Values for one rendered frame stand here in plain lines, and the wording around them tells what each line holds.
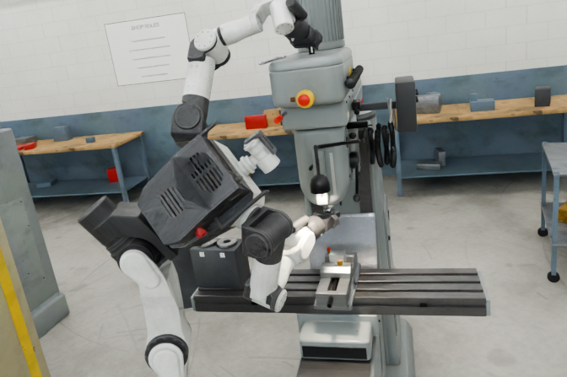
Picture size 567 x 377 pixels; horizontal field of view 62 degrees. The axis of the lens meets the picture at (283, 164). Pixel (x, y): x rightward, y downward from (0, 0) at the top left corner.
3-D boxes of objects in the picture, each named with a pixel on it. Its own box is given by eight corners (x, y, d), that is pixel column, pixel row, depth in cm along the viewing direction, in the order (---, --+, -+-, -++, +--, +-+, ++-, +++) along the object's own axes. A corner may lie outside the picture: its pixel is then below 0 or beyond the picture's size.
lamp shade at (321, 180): (311, 195, 167) (310, 179, 165) (309, 189, 174) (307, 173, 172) (332, 192, 167) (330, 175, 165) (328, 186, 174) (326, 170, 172)
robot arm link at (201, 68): (203, 48, 169) (193, 106, 164) (185, 29, 157) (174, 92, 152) (232, 46, 165) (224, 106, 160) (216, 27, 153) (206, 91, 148)
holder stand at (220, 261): (240, 289, 205) (233, 248, 200) (197, 287, 213) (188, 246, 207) (251, 275, 216) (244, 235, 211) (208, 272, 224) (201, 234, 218)
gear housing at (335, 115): (348, 126, 167) (346, 99, 165) (282, 131, 173) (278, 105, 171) (355, 109, 199) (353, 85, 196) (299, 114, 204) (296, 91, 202)
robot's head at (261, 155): (259, 180, 149) (281, 163, 148) (238, 157, 146) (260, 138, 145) (258, 175, 155) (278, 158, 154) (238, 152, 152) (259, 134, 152)
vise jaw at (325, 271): (350, 278, 189) (349, 269, 188) (320, 277, 193) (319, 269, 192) (352, 271, 195) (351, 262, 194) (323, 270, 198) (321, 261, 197)
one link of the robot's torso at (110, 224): (70, 227, 141) (114, 190, 139) (83, 212, 153) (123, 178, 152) (137, 288, 148) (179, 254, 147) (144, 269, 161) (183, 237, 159)
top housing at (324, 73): (345, 103, 156) (341, 54, 151) (269, 110, 162) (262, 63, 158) (355, 83, 199) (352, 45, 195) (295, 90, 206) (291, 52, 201)
